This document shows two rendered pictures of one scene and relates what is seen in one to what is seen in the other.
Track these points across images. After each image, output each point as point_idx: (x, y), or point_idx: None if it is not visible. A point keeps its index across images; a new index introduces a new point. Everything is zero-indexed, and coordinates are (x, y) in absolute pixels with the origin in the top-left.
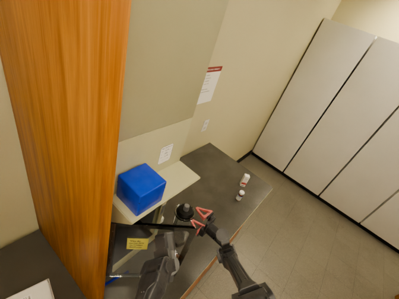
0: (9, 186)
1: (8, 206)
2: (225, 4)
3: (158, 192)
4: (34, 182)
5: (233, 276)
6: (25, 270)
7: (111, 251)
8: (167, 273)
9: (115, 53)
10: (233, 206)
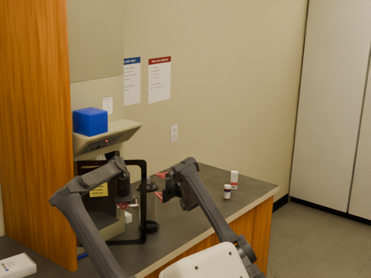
0: None
1: None
2: None
3: (102, 118)
4: (7, 160)
5: (179, 182)
6: (1, 255)
7: None
8: (117, 166)
9: (63, 18)
10: (220, 204)
